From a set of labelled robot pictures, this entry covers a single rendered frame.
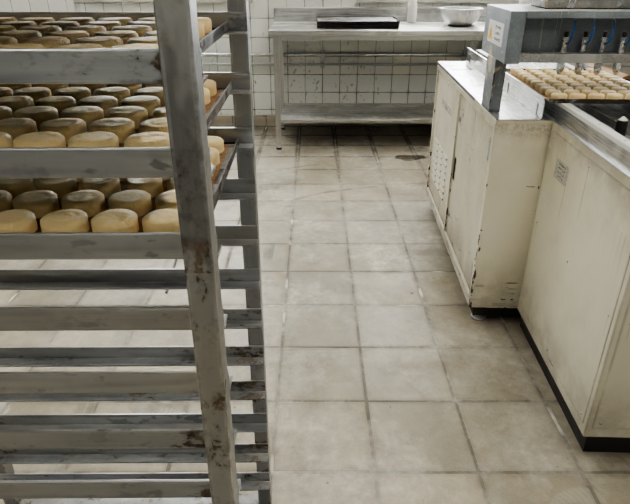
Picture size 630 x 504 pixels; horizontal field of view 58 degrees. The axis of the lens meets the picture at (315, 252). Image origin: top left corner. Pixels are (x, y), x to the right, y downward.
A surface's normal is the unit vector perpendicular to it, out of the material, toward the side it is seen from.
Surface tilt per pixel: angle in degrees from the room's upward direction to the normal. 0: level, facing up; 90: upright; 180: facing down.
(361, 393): 0
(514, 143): 90
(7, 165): 90
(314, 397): 0
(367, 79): 90
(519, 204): 90
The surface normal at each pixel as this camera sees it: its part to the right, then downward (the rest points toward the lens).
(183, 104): 0.01, 0.45
